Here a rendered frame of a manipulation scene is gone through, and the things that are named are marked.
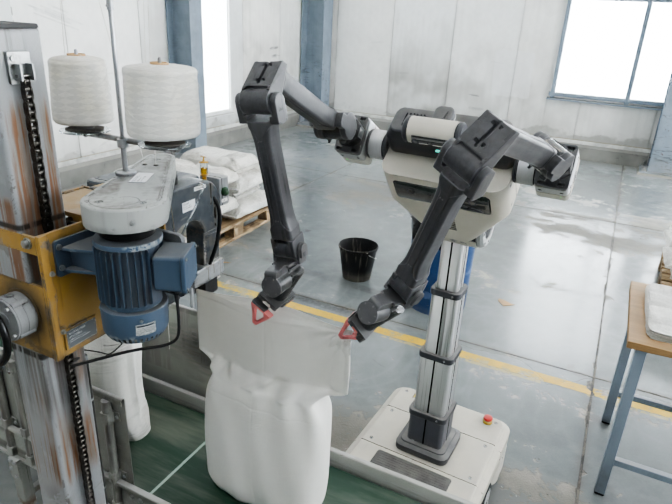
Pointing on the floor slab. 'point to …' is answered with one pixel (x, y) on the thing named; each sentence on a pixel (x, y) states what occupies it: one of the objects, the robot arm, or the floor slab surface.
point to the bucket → (357, 258)
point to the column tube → (18, 212)
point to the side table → (635, 336)
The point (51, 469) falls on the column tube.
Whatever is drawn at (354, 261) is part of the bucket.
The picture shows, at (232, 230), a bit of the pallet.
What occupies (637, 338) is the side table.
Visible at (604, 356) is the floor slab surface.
